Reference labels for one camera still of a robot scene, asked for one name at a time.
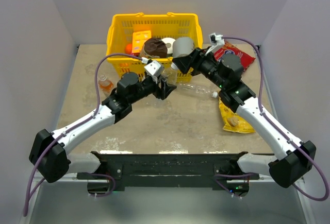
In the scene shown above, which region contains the yellow chips bag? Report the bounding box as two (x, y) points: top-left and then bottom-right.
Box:
(219, 100), (256, 134)

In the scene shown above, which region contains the yellow plastic shopping basket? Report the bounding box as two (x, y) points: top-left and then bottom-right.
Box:
(106, 12), (203, 80)

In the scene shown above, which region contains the clear bottle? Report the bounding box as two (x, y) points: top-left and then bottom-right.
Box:
(162, 66), (179, 85)
(177, 82), (218, 99)

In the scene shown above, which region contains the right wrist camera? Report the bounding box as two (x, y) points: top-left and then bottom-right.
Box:
(205, 32), (225, 55)

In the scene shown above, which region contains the grey tape roll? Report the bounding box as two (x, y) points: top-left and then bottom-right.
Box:
(172, 37), (195, 58)

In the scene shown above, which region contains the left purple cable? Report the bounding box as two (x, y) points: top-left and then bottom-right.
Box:
(22, 53), (150, 217)

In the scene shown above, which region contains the brown wrapped package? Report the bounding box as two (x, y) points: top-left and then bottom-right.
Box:
(139, 38), (168, 58)

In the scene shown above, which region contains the red snack bag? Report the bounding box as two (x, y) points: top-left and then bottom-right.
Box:
(213, 41), (255, 72)

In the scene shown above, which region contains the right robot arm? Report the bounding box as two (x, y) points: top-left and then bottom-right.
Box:
(172, 48), (316, 188)

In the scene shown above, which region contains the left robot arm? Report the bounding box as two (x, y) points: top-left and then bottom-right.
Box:
(29, 72), (176, 183)

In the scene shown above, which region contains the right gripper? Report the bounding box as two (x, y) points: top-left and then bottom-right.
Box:
(172, 46), (227, 89)

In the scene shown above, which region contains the white tape roll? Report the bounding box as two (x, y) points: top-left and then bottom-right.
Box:
(161, 37), (176, 56)

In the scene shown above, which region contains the orange ball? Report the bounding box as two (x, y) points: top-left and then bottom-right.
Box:
(125, 43), (133, 55)

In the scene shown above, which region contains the orange tea bottle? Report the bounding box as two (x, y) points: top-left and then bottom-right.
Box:
(98, 74), (113, 97)

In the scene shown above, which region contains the orange juice carton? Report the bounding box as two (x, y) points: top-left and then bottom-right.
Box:
(131, 30), (152, 54)

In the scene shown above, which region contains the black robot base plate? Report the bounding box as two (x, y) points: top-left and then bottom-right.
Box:
(77, 152), (259, 194)

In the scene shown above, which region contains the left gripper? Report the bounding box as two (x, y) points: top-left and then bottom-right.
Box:
(129, 74), (176, 105)

